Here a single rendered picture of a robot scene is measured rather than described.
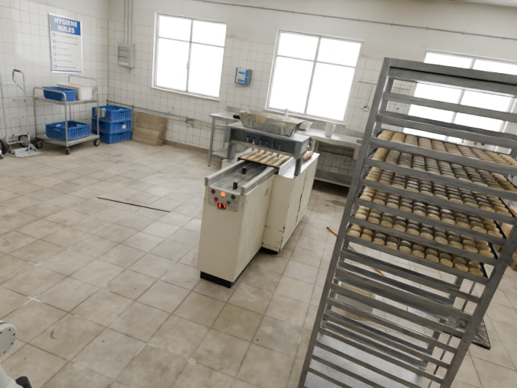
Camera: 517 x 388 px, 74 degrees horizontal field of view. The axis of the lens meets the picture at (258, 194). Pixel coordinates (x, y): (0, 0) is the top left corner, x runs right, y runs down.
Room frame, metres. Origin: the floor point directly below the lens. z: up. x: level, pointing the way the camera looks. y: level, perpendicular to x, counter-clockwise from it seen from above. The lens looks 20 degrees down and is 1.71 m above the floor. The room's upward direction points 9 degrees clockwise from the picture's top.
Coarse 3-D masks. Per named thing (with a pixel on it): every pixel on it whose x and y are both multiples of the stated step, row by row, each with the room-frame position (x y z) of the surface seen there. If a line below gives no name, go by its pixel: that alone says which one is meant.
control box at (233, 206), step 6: (210, 186) 2.37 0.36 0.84; (210, 192) 2.36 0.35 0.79; (216, 192) 2.35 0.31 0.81; (228, 192) 2.32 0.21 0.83; (234, 192) 2.32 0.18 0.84; (210, 198) 2.36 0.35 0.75; (222, 198) 2.33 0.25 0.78; (228, 198) 2.32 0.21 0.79; (210, 204) 2.36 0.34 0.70; (216, 204) 2.34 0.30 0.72; (222, 204) 2.33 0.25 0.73; (234, 204) 2.30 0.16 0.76; (234, 210) 2.30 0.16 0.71
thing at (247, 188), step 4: (272, 168) 2.94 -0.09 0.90; (264, 172) 2.75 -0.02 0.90; (268, 172) 2.79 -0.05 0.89; (272, 172) 2.94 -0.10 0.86; (260, 176) 2.62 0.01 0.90; (264, 176) 2.71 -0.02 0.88; (268, 176) 2.82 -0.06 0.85; (252, 180) 2.49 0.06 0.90; (256, 180) 2.52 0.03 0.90; (260, 180) 2.62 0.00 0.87; (264, 180) 2.72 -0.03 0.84; (248, 184) 2.39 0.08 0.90; (252, 184) 2.44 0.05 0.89; (256, 184) 2.53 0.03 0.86; (244, 188) 2.28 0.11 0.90; (248, 188) 2.37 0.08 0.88; (252, 188) 2.46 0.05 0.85; (244, 192) 2.29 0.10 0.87
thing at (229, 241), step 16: (240, 176) 2.73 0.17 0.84; (256, 176) 2.80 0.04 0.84; (272, 176) 2.93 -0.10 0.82; (240, 192) 2.34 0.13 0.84; (256, 192) 2.53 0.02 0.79; (208, 208) 2.39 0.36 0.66; (240, 208) 2.32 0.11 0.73; (256, 208) 2.60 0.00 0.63; (208, 224) 2.39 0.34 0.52; (224, 224) 2.35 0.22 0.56; (240, 224) 2.32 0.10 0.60; (256, 224) 2.68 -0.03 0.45; (208, 240) 2.38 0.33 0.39; (224, 240) 2.35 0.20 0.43; (240, 240) 2.33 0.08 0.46; (256, 240) 2.76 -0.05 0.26; (208, 256) 2.38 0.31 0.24; (224, 256) 2.34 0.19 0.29; (240, 256) 2.38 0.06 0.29; (208, 272) 2.38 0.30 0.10; (224, 272) 2.34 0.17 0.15; (240, 272) 2.45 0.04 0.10
